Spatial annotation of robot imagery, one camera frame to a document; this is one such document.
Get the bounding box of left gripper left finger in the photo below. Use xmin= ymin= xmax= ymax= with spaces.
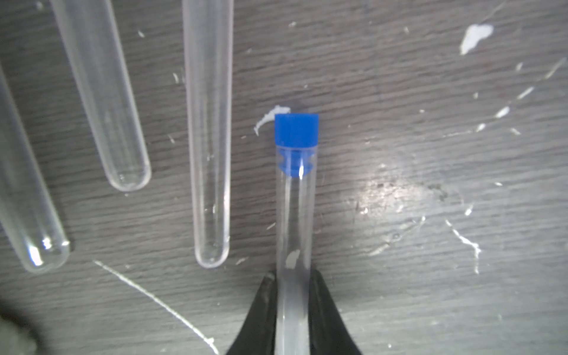
xmin=226 ymin=272 xmax=277 ymax=355

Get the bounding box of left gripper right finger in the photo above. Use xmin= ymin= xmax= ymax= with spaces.
xmin=309 ymin=269 xmax=362 ymax=355

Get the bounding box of test tube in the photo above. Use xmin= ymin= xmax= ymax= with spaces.
xmin=1 ymin=72 xmax=70 ymax=274
xmin=182 ymin=1 xmax=234 ymax=269
xmin=51 ymin=1 xmax=152 ymax=192
xmin=275 ymin=113 xmax=320 ymax=354

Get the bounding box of white plush dog toy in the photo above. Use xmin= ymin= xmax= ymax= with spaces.
xmin=1 ymin=314 xmax=41 ymax=355

